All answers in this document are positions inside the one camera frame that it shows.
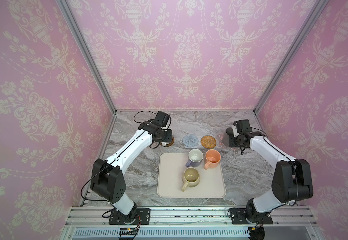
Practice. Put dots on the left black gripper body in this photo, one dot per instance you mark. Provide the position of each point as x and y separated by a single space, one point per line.
166 136

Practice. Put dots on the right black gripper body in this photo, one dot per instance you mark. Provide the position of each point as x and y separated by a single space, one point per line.
235 141

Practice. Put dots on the brown wooden round coaster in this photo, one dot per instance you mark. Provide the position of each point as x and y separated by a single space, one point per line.
168 144

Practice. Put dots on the pink flower coaster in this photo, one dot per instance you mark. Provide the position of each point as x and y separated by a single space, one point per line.
223 140

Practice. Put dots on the blue woven round coaster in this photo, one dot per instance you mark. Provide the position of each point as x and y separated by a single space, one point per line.
190 141

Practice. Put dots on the tan rattan round coaster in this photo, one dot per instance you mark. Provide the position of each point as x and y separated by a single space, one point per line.
208 142

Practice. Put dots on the grey green ceramic mug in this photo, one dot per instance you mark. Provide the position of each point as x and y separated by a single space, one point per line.
230 132

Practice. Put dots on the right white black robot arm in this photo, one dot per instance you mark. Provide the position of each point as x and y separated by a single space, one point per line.
292 180

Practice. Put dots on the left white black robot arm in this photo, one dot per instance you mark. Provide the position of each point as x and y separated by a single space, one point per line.
108 175

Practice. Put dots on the orange ceramic mug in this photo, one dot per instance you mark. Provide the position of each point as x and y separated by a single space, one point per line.
213 158

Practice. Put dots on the lavender ceramic mug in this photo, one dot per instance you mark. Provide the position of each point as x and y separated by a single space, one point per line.
195 158

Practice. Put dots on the yellow ceramic mug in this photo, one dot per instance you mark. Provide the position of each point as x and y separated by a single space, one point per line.
190 178

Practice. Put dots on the beige rectangular tray mat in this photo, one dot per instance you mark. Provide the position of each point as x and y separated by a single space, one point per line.
171 169

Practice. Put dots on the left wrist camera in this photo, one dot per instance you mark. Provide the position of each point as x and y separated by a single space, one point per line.
161 119

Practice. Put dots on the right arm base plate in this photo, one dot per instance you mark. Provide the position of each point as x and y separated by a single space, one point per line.
241 216

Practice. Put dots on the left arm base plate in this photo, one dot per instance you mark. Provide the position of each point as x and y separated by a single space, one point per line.
138 216

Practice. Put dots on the aluminium front rail frame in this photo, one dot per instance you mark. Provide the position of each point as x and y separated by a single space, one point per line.
191 223

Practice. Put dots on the right aluminium corner post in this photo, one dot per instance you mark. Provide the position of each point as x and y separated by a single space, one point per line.
301 35

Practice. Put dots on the aluminium corner post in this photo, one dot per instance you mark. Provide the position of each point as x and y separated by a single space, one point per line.
84 49
301 35

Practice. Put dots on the left aluminium corner post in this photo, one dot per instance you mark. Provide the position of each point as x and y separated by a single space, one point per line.
84 49

